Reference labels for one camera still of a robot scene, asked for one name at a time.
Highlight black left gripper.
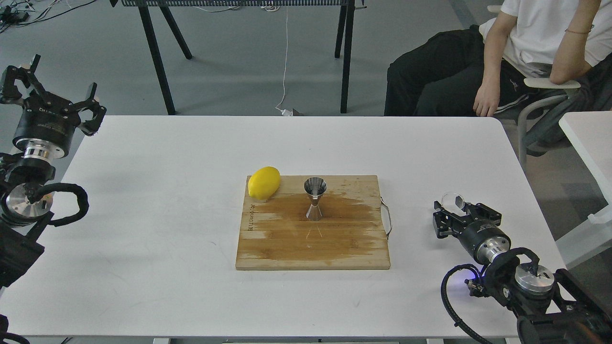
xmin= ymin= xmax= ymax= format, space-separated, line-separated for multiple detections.
xmin=0 ymin=54 xmax=107 ymax=158

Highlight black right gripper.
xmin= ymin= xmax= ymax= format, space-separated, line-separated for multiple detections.
xmin=433 ymin=201 xmax=511 ymax=265

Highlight clear glass cup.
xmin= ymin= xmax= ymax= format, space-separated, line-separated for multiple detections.
xmin=441 ymin=192 xmax=466 ymax=216

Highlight steel double jigger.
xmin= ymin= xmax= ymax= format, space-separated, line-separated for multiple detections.
xmin=304 ymin=177 xmax=327 ymax=221

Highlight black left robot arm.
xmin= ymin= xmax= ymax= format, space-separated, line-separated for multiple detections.
xmin=0 ymin=54 xmax=107 ymax=288

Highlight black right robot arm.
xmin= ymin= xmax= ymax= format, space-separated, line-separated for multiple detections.
xmin=433 ymin=197 xmax=612 ymax=344

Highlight person right hand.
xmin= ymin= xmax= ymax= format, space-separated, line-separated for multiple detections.
xmin=473 ymin=77 xmax=500 ymax=117

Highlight seated person white shirt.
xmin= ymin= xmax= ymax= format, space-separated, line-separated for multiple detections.
xmin=384 ymin=0 xmax=611 ymax=117

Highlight wooden cutting board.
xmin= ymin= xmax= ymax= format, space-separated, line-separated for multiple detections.
xmin=235 ymin=175 xmax=391 ymax=270

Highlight yellow lemon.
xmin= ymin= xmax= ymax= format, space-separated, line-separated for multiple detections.
xmin=247 ymin=166 xmax=281 ymax=201

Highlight black cables on floor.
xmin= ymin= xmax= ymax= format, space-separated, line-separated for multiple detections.
xmin=0 ymin=0 xmax=98 ymax=35

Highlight white cable on floor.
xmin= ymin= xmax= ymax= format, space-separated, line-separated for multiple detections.
xmin=275 ymin=5 xmax=293 ymax=117

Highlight black metal table frame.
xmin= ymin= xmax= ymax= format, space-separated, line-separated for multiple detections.
xmin=109 ymin=0 xmax=366 ymax=116

